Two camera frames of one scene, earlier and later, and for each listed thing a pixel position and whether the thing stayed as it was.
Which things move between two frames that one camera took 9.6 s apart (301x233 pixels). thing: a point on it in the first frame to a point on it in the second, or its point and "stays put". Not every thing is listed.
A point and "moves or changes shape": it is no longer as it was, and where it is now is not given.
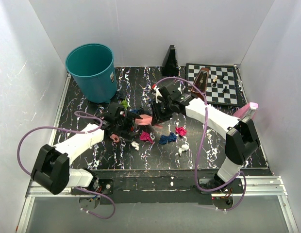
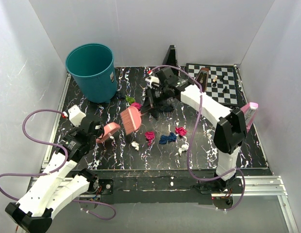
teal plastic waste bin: [92, 66] stays put
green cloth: [124, 102] to [130, 99]
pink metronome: [248, 110] stays put
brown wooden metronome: [200, 85] stays put
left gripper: [130, 119] to [101, 131]
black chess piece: [225, 91] stays put
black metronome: [170, 67] stays put
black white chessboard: [221, 87] stays put
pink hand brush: [146, 120] moves or changes shape
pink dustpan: [113, 136] moves or changes shape
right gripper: [157, 117] to [149, 102]
